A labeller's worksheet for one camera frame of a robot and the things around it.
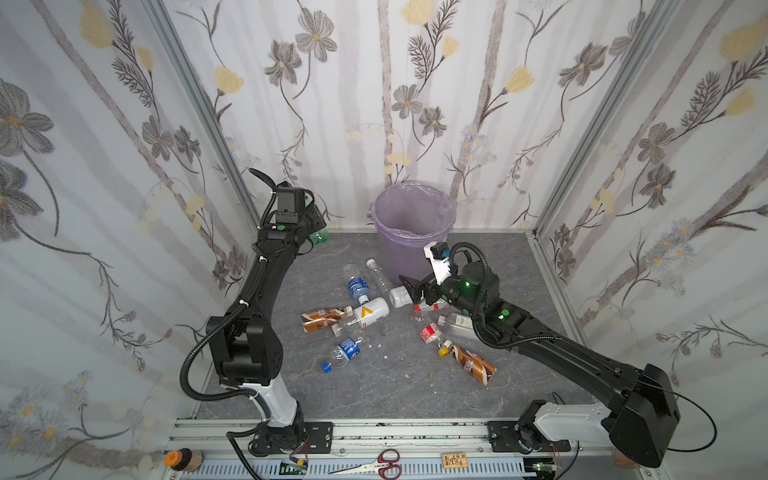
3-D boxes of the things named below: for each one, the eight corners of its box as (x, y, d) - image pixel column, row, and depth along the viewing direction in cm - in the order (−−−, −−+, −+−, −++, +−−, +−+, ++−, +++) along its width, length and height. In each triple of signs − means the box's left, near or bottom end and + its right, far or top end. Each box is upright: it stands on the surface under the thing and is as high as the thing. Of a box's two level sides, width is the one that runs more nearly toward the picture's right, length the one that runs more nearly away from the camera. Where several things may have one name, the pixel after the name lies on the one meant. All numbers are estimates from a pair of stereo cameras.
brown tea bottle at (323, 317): (305, 335, 94) (301, 327, 90) (303, 322, 97) (299, 314, 92) (355, 321, 97) (353, 313, 93) (352, 309, 100) (350, 300, 96)
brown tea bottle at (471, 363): (439, 352, 90) (442, 345, 86) (448, 341, 92) (451, 334, 88) (483, 388, 83) (489, 382, 79) (492, 375, 86) (497, 369, 81)
